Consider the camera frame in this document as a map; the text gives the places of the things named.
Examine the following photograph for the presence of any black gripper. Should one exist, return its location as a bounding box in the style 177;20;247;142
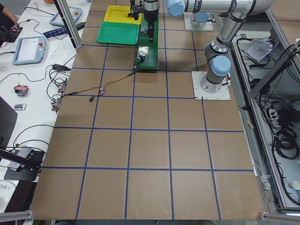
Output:
144;9;158;43

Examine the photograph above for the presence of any green push button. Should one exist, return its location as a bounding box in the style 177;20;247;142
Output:
135;52;146;63
141;29;148;35

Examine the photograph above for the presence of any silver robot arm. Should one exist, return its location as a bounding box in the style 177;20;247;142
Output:
142;0;210;43
166;0;274;93

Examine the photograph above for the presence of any green conveyor belt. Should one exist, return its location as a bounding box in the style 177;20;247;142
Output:
135;17;159;71

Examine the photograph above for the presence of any green plastic tray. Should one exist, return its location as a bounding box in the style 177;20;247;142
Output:
96;22;140;45

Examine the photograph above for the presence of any yellow plastic tray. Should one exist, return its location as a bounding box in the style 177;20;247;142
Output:
104;5;142;25

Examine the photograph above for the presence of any far teach pendant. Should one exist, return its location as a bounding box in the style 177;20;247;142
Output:
49;7;83;27

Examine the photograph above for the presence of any teach pendant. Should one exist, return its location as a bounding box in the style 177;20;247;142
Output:
49;7;83;27
12;36;46;66

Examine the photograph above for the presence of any small motor controller board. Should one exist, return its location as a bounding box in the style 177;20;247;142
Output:
99;87;105;96

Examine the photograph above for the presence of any blue plaid cloth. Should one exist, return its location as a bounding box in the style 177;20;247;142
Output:
43;27;68;38

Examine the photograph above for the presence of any black power adapter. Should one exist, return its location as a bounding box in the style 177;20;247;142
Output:
52;64;71;72

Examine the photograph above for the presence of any near teach pendant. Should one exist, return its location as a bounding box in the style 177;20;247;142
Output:
12;36;46;66

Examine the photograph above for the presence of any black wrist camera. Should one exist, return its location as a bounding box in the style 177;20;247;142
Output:
131;5;142;21

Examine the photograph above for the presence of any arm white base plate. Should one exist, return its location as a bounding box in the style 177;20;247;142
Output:
184;12;213;32
191;71;231;101

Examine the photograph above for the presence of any aluminium frame post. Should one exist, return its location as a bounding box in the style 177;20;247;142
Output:
54;0;82;49

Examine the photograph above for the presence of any red black controller cable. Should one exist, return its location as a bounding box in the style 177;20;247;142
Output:
61;72;135;103

